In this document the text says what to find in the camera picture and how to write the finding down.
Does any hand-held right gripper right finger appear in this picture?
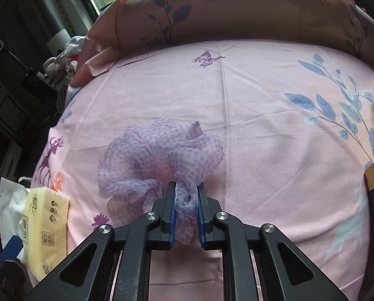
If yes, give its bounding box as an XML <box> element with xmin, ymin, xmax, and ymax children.
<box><xmin>197</xmin><ymin>184</ymin><xmax>348</xmax><ymax>301</ymax></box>

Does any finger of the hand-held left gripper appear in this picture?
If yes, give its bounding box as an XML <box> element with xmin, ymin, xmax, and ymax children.
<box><xmin>0</xmin><ymin>235</ymin><xmax>26</xmax><ymax>276</ymax></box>

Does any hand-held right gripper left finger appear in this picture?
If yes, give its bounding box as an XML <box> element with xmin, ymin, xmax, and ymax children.
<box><xmin>24</xmin><ymin>180</ymin><xmax>177</xmax><ymax>301</ymax></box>

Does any purple mesh scrunchie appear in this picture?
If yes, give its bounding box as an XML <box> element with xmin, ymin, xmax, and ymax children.
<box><xmin>97</xmin><ymin>117</ymin><xmax>225</xmax><ymax>245</ymax></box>

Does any large yellow tissue pack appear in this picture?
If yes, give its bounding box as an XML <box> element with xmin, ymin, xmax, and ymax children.
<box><xmin>0</xmin><ymin>177</ymin><xmax>71</xmax><ymax>281</ymax></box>

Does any pink printed bed sheet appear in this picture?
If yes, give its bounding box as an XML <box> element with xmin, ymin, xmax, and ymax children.
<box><xmin>30</xmin><ymin>39</ymin><xmax>374</xmax><ymax>301</ymax></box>

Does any dark cabinet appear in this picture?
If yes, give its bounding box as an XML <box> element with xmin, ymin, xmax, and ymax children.
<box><xmin>0</xmin><ymin>59</ymin><xmax>59</xmax><ymax>132</ymax></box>

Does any pile of clothes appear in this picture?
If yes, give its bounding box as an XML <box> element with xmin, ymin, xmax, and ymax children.
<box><xmin>43</xmin><ymin>34</ymin><xmax>87</xmax><ymax>113</ymax></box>

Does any white cylinder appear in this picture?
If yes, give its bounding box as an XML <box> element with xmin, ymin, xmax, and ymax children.
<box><xmin>46</xmin><ymin>29</ymin><xmax>73</xmax><ymax>54</ymax></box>

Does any pink floral pillow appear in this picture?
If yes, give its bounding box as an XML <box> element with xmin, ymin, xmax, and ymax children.
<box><xmin>69</xmin><ymin>0</ymin><xmax>374</xmax><ymax>88</ymax></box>

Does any grey curtain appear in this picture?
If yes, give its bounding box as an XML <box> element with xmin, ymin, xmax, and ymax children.
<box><xmin>27</xmin><ymin>0</ymin><xmax>93</xmax><ymax>38</ymax></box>

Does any floor wiper with white handle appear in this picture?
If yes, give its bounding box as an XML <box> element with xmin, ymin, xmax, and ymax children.
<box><xmin>0</xmin><ymin>39</ymin><xmax>45</xmax><ymax>80</ymax></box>

